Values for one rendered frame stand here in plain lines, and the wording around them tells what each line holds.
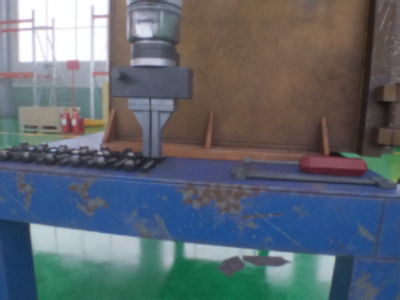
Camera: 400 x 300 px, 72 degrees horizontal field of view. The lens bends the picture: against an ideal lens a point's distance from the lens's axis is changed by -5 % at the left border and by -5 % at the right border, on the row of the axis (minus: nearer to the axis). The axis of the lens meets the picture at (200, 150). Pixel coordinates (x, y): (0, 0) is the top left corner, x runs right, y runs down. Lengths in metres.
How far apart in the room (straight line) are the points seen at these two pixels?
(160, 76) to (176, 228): 0.24
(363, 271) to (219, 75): 0.46
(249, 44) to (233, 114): 0.15
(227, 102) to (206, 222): 0.30
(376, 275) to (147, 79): 0.46
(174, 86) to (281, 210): 0.25
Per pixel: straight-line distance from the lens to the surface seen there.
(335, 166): 0.54
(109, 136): 0.69
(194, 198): 0.44
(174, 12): 0.50
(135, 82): 0.50
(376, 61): 0.67
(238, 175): 0.45
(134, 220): 0.48
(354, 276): 0.51
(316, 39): 0.68
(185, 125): 0.67
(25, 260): 0.71
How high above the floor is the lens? 0.75
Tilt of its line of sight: 9 degrees down
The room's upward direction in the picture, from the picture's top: 2 degrees clockwise
